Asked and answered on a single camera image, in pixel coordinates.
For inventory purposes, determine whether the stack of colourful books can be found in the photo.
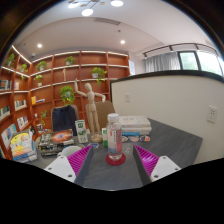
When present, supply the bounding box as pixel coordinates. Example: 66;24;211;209
9;129;38;163

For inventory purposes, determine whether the wooden shelf unit with books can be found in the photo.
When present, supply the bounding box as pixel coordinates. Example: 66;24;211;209
0;44;131;161

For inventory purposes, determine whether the black curtain rail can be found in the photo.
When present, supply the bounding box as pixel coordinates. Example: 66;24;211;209
142;42;218;58

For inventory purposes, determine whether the dark blue office chair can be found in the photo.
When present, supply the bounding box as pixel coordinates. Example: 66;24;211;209
50;104;80;133

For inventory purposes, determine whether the wooden artist mannequin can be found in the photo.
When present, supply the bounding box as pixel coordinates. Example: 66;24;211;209
73;78;107;143

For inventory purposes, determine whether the white wall socket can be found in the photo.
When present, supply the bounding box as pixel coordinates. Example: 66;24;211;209
206;105;219;124

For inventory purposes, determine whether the flat round red coaster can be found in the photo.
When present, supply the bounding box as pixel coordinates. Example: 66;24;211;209
105;152;127;167

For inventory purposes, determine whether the stack of white books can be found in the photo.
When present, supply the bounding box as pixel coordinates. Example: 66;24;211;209
118;115;153;137

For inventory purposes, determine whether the ceiling air vent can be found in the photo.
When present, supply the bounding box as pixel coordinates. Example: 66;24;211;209
93;17;122;26

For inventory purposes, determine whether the branched ceiling light fixture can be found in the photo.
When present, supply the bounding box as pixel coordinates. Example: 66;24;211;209
67;0;125;17

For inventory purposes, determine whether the black framed window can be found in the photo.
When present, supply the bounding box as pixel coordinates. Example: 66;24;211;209
178;50;224;77

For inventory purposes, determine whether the grey curtain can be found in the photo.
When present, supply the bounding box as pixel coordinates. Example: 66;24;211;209
143;51;182;74

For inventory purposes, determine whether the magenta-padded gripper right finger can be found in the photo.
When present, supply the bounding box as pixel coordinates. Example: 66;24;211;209
132;144;182;186

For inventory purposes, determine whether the small green white box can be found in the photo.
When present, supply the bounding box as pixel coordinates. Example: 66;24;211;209
101;127;109;148

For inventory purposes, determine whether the tall green white carton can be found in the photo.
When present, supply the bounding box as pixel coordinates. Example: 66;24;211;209
74;119;89;144

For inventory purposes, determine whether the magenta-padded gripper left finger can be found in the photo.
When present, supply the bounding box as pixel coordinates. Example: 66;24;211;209
44;144;95;187

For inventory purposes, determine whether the clear plastic water bottle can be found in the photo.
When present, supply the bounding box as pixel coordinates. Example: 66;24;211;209
106;112;124;162

